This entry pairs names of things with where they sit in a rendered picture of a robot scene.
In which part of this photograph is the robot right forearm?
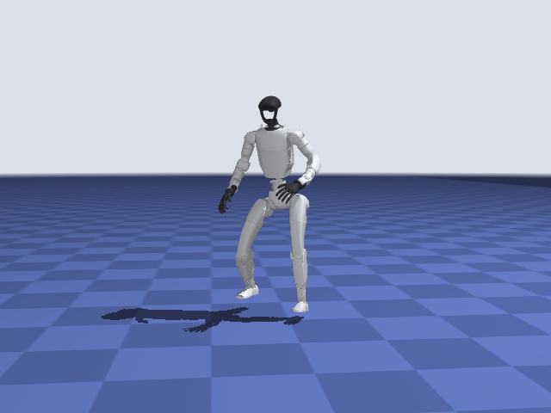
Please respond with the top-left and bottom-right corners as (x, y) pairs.
(228, 159), (245, 194)

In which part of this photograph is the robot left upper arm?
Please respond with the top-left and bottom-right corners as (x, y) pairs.
(286, 129), (318, 166)

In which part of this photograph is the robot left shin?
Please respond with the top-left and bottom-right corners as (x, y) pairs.
(293, 249), (307, 303)

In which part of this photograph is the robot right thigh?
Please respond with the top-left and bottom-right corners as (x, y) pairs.
(237, 197), (273, 263)

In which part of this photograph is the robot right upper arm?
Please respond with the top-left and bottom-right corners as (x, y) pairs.
(238, 130), (257, 171)

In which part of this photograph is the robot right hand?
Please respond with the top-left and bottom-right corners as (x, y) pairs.
(218, 185), (237, 213)

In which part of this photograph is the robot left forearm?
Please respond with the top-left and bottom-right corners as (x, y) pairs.
(298, 157), (321, 185)

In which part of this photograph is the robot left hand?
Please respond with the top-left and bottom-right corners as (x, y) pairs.
(275, 178), (306, 204)

